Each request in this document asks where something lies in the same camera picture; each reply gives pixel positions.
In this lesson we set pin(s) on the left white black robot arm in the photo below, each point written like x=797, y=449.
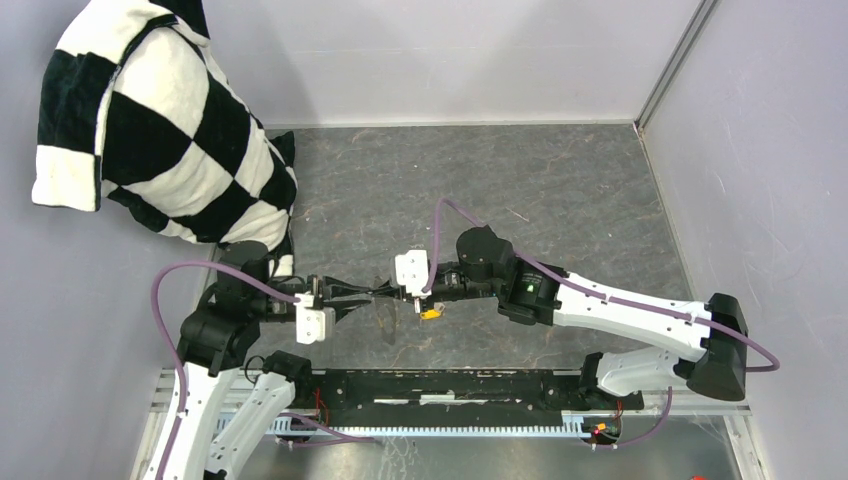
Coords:
x=211, y=350

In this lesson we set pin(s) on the yellow tagged key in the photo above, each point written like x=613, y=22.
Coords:
x=433, y=313

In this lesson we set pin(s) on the black white checkered cloth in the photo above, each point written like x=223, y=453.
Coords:
x=135, y=109

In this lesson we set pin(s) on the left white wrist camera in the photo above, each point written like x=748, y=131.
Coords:
x=315, y=319

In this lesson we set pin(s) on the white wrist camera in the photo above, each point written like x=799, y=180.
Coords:
x=410, y=271
x=315, y=319

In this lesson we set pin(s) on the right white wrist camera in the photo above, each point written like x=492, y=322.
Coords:
x=410, y=271

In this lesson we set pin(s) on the white toothed cable duct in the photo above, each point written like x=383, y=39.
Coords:
x=569, y=427

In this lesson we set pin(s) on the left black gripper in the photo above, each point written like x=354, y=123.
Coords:
x=331, y=286

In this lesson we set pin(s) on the aluminium corner profile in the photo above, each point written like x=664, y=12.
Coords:
x=692, y=32

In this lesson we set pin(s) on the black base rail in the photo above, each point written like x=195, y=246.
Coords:
x=452, y=398

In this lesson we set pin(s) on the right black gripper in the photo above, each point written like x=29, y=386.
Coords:
x=425, y=303

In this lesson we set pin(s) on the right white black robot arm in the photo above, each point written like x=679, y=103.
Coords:
x=693, y=345

